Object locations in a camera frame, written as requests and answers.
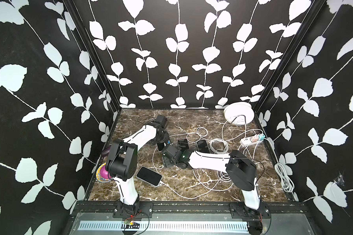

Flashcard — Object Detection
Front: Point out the phone with pink case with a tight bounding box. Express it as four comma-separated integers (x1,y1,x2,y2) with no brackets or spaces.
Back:
177,139,189,152

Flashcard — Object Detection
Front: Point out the phone with white case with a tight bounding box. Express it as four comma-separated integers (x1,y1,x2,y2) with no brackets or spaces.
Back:
136,166,162,187

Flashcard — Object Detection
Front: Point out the phone with mint case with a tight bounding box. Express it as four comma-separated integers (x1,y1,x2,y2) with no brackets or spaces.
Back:
197,140,210,154

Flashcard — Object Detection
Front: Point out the white charging cable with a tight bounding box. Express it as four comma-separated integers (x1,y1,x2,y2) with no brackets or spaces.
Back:
209,137,229,156
160,167,233,200

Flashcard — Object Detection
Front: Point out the phone with blue-grey case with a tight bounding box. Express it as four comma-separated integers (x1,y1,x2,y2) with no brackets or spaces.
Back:
157,142,165,152

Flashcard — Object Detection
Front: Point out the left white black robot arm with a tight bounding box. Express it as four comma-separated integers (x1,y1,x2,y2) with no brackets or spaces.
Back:
105,124,170,206

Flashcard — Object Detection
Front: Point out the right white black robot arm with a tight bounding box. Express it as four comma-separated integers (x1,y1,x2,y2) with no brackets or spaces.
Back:
161,145,269,219

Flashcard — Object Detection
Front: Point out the purple eggplant toy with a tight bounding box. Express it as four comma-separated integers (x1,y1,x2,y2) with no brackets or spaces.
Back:
101,146,111,157

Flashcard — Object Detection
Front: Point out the purple onion toy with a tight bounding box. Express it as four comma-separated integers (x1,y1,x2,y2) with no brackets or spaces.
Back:
100,165,111,181

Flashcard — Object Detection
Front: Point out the white power strip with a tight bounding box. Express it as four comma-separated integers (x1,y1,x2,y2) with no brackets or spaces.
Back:
240,134,265,147

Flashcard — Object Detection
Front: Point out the white round plate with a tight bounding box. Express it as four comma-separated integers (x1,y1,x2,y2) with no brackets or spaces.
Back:
224,102,255,125

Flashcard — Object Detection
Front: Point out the coiled white charging cable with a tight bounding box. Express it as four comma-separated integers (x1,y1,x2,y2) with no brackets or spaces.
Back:
209,137,229,156

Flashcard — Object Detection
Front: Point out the white perforated cable duct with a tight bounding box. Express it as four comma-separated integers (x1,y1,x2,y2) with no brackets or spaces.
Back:
77,221,249,233

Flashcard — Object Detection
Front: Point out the coiled white power cord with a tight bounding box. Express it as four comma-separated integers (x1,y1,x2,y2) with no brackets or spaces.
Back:
274,162,295,193

